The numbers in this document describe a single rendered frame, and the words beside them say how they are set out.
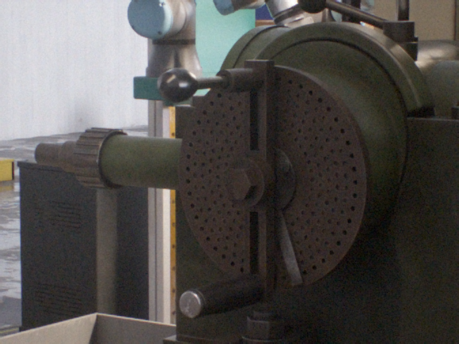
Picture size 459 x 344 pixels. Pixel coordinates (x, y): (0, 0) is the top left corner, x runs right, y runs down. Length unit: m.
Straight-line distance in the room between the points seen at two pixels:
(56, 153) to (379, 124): 0.33
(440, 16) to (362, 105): 0.39
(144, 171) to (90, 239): 3.06
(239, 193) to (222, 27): 3.22
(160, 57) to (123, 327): 0.77
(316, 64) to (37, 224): 3.30
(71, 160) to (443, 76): 0.35
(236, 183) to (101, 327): 2.60
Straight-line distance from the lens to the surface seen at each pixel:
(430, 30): 1.71
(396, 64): 1.34
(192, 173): 1.36
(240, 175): 1.27
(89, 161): 1.45
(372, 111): 1.33
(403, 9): 1.47
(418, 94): 1.34
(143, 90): 4.20
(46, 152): 1.51
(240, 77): 1.26
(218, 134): 1.34
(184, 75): 1.20
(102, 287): 4.50
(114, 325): 3.83
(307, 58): 1.38
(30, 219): 4.66
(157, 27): 4.03
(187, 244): 1.48
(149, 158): 1.41
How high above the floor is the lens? 1.33
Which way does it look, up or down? 6 degrees down
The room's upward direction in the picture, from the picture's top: straight up
